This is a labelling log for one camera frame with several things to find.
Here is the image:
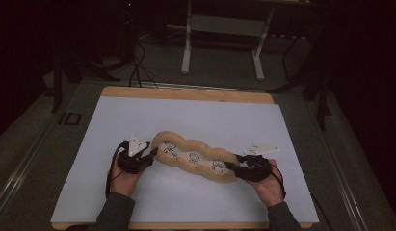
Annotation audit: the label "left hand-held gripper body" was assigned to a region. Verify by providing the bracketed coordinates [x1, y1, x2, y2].
[117, 133, 152, 175]

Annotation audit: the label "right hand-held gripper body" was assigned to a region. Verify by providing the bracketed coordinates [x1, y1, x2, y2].
[234, 141, 280, 183]

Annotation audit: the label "wooden three-lobed tray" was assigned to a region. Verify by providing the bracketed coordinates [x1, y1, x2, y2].
[150, 130, 241, 184]

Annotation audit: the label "person's left hand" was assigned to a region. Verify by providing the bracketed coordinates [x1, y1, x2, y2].
[108, 157, 145, 197]

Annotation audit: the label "person's right hand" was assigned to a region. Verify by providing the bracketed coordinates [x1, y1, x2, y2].
[248, 159, 286, 208]

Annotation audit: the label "white table mat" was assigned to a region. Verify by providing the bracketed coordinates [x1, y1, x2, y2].
[50, 95, 320, 225]

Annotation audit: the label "black rectangular floor plate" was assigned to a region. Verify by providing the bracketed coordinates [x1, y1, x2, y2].
[58, 112, 83, 126]

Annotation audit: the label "black metal stand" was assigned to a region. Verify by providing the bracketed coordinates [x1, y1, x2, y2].
[50, 47, 121, 114]
[267, 30, 334, 131]

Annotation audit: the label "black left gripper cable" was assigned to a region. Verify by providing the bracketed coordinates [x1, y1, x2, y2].
[104, 140, 130, 198]

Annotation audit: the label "black floor cables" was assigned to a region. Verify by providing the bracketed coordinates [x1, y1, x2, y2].
[127, 40, 160, 90]

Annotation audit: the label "metal floor rail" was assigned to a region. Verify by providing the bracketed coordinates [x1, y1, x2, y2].
[0, 109, 64, 219]
[305, 101, 371, 231]

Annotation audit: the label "white metal table frame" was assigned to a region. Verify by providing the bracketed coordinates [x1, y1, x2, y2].
[180, 0, 277, 82]

